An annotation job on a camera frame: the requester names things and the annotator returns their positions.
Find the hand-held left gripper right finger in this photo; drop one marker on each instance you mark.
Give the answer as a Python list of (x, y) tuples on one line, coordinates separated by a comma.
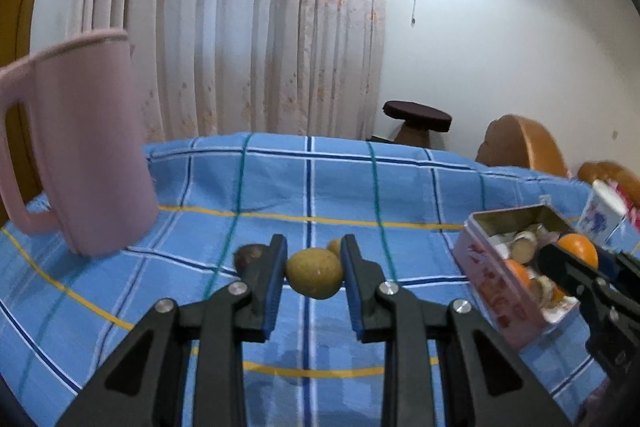
[(352, 292)]

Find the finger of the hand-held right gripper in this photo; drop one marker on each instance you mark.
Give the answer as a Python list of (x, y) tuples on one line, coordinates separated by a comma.
[(560, 267), (617, 269)]

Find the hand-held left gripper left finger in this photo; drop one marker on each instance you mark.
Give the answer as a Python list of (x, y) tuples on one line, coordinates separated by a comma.
[(272, 292)]

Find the orange mandarin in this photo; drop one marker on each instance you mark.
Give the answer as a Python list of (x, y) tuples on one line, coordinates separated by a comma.
[(517, 274), (580, 247)]

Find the olive green round fruit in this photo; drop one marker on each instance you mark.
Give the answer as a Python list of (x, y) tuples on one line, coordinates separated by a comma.
[(315, 272)]

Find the pink metal tin box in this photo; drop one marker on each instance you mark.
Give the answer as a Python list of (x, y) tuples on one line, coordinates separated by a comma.
[(485, 277)]

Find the beige round fruit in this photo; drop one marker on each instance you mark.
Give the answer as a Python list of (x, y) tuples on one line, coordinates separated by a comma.
[(525, 244), (539, 230), (545, 291)]

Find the brown kiwi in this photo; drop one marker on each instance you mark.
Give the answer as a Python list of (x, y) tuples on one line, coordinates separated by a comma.
[(247, 257)]

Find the small yellow round fruit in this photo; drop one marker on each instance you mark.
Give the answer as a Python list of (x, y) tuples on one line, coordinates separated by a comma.
[(334, 248)]

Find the white printed carton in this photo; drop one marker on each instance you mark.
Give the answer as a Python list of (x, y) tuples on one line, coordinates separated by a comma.
[(600, 212)]

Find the white instruction sheet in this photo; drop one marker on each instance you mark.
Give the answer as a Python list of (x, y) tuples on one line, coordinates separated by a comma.
[(497, 241)]

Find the brown leather sofa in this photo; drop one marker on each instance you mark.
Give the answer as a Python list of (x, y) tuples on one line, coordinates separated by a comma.
[(605, 169)]

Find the blue checked tablecloth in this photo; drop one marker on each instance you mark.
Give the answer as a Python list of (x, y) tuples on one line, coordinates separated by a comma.
[(200, 187)]

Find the brown leather armchair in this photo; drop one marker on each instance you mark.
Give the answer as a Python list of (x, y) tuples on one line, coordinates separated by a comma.
[(520, 142)]

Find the dark round stool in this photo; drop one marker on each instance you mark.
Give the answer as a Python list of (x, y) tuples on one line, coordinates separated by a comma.
[(415, 111)]

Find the pink plastic jug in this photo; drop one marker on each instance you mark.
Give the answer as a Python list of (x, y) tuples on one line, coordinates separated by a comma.
[(85, 147)]

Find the floral pink curtain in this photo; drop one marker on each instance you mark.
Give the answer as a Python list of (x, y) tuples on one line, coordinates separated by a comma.
[(225, 17)]

